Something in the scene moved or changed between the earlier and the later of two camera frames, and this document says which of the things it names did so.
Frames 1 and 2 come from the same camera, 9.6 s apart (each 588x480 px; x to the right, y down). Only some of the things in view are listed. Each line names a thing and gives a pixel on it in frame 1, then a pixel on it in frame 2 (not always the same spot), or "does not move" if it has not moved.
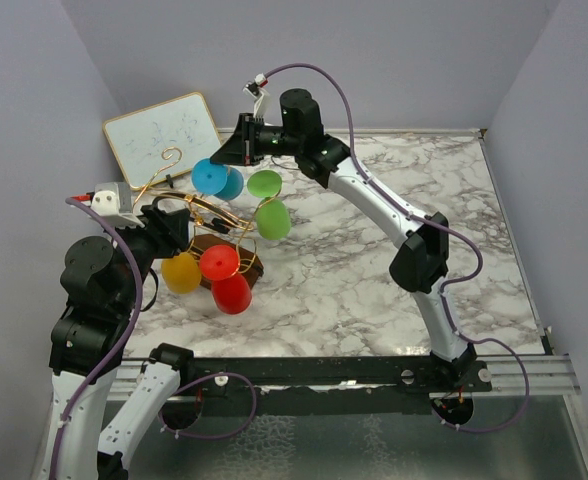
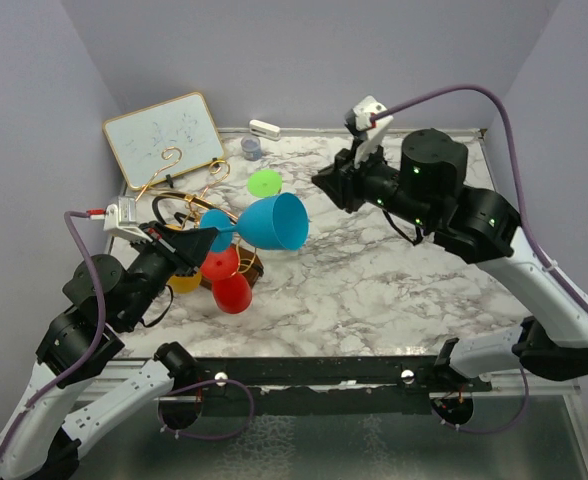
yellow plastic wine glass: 181,273 does not move
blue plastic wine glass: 224,182 to 278,221
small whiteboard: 163,140 does not move
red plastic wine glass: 230,290 does not move
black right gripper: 239,150 to 341,182
